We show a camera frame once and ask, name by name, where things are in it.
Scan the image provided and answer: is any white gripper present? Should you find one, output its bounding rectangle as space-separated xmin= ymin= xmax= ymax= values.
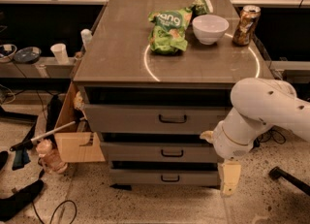
xmin=212 ymin=108 xmax=271 ymax=197

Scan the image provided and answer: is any grey bottom drawer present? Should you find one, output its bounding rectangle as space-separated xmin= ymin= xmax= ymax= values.
xmin=109 ymin=169 xmax=220 ymax=186

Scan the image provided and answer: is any grey drawer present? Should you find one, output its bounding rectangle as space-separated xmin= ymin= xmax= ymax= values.
xmin=101 ymin=142 xmax=223 ymax=163
xmin=109 ymin=169 xmax=220 ymax=186
xmin=85 ymin=104 xmax=230 ymax=135

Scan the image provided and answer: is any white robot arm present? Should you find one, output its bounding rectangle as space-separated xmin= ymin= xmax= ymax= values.
xmin=208 ymin=78 xmax=310 ymax=196

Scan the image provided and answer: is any grey middle drawer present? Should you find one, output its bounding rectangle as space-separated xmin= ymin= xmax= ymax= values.
xmin=101 ymin=142 xmax=223 ymax=163

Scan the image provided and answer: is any grey drawer cabinet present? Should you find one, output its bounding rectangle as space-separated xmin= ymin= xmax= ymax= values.
xmin=73 ymin=0 xmax=275 ymax=191

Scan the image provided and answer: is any grey top drawer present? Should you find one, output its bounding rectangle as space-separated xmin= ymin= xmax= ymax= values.
xmin=85 ymin=104 xmax=230 ymax=135

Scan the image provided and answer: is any black chair leg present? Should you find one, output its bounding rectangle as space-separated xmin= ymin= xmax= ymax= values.
xmin=268 ymin=167 xmax=310 ymax=196

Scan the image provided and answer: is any white bowl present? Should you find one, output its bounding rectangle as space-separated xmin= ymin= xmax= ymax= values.
xmin=192 ymin=15 xmax=230 ymax=45

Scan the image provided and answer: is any green chip bag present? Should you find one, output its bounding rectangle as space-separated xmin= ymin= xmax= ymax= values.
xmin=148 ymin=0 xmax=213 ymax=55

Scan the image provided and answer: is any cardboard box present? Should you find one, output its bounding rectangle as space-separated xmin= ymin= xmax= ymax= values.
xmin=54 ymin=83 xmax=105 ymax=163

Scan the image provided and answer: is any crushed soda can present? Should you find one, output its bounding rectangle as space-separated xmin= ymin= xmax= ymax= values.
xmin=232 ymin=5 xmax=261 ymax=46

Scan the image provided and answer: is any clear plastic jug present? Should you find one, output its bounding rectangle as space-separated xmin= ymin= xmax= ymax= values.
xmin=36 ymin=140 xmax=68 ymax=174

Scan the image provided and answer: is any white plastic bottle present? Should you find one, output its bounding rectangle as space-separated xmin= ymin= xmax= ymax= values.
xmin=80 ymin=29 xmax=92 ymax=50

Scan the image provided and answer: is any white paper cup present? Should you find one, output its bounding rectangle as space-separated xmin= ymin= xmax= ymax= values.
xmin=50 ymin=44 xmax=69 ymax=64

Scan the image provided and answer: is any black sock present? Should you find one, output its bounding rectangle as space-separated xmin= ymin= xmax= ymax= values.
xmin=0 ymin=179 xmax=44 ymax=222

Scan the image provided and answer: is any dark blue plate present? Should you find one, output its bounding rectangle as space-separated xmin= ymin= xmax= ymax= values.
xmin=14 ymin=47 xmax=41 ymax=64

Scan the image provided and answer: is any small patterned bowl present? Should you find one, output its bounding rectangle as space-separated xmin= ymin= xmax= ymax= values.
xmin=0 ymin=44 xmax=17 ymax=63

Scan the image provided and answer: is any black cable on floor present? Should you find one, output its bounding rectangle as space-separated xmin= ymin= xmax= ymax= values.
xmin=31 ymin=199 xmax=78 ymax=224

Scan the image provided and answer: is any grey handled tool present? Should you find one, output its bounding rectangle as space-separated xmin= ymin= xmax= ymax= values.
xmin=10 ymin=117 xmax=86 ymax=151

